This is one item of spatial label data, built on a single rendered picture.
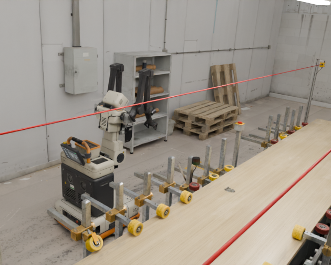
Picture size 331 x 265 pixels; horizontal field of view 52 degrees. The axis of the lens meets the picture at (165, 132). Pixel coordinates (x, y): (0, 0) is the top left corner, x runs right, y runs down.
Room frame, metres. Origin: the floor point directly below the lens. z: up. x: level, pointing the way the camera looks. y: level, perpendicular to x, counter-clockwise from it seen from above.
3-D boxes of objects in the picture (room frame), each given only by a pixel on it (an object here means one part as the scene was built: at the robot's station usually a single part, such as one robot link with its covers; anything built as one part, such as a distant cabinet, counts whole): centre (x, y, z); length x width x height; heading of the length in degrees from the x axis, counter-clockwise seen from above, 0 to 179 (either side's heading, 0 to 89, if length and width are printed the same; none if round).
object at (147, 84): (3.28, 0.20, 1.40); 0.11 x 0.06 x 0.43; 51
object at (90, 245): (1.52, 0.35, 0.93); 0.09 x 0.08 x 0.09; 51
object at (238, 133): (3.00, -0.69, 0.93); 0.05 x 0.05 x 0.45; 51
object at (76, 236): (1.61, 0.43, 0.95); 0.14 x 0.06 x 0.05; 141
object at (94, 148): (2.98, 0.73, 0.87); 0.23 x 0.15 x 0.11; 51
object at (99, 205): (1.83, 0.33, 0.95); 0.50 x 0.04 x 0.04; 51
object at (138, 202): (2.00, 0.11, 0.95); 0.14 x 0.06 x 0.05; 141
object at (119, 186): (1.82, 0.26, 0.91); 0.04 x 0.04 x 0.48; 51
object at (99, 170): (2.99, 0.72, 0.59); 0.55 x 0.34 x 0.83; 51
